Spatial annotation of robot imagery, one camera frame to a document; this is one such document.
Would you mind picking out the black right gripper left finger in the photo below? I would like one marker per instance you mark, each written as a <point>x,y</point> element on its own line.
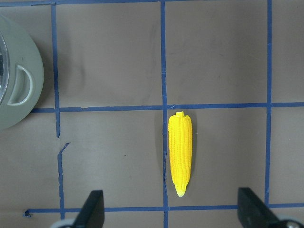
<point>92,214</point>

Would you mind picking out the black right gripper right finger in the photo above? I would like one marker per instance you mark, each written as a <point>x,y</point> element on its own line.
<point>253,213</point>

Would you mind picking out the yellow toy corn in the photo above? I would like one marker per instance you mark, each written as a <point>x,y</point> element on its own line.
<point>180,150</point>

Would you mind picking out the pale green electric pot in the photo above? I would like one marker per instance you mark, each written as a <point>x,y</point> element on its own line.
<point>21,73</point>

